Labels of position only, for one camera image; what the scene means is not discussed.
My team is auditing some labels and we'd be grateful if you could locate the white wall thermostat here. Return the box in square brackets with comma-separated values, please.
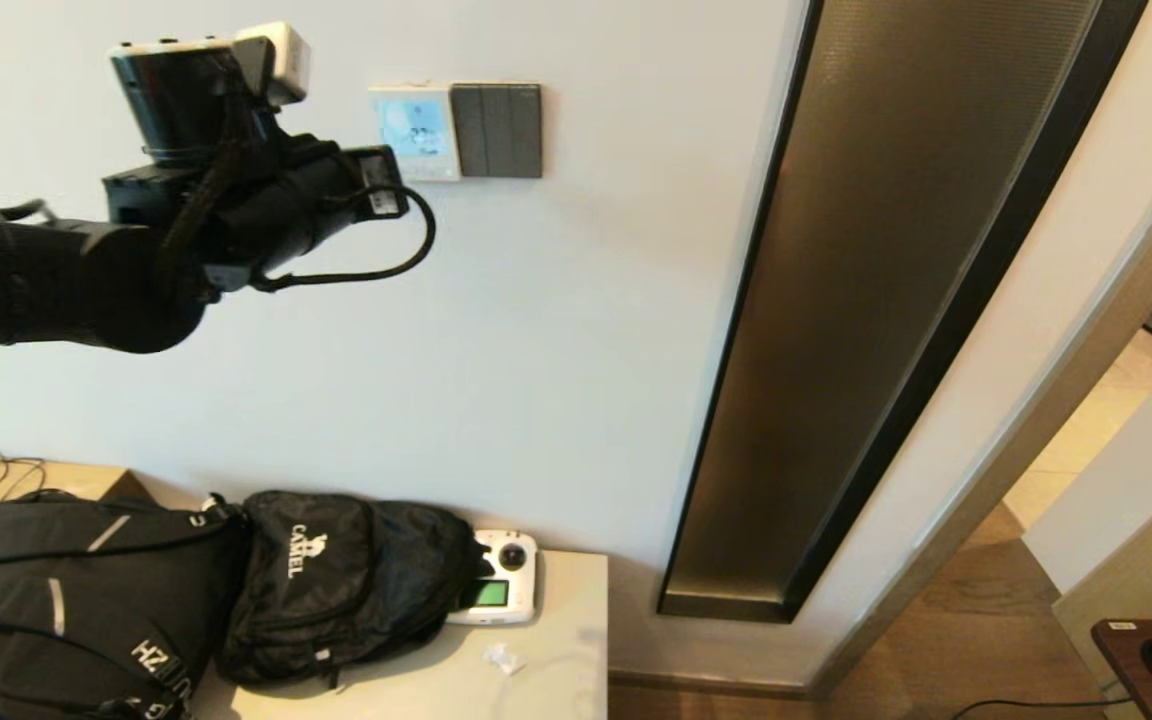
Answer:
[368, 84, 464, 183]

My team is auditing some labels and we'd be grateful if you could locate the light wooden desk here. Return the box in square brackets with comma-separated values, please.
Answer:
[0, 450, 152, 523]

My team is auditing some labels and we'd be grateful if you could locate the small black Camel backpack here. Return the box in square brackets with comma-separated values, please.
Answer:
[216, 490, 495, 691]

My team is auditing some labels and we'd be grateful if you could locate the white remote controller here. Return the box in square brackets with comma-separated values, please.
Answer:
[446, 530, 540, 627]

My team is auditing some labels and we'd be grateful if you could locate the large black backpack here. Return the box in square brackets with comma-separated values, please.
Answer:
[0, 490, 249, 720]

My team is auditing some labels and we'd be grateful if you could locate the crumpled white wrapper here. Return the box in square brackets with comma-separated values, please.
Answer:
[483, 643, 534, 677]

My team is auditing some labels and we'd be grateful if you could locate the beige cabinet top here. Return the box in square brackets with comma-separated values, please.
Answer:
[186, 550, 609, 720]

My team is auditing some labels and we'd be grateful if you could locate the black looped gripper cable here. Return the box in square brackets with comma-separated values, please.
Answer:
[256, 185, 437, 293]

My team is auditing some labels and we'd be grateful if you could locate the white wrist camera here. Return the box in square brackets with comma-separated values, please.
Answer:
[234, 22, 313, 107]

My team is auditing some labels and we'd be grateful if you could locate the grey wall light switch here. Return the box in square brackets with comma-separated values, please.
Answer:
[450, 83, 544, 180]

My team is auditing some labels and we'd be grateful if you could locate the grey door frame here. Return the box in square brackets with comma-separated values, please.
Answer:
[806, 110, 1152, 701]

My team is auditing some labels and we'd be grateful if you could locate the black floor cable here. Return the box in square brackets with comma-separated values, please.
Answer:
[951, 698, 1122, 720]

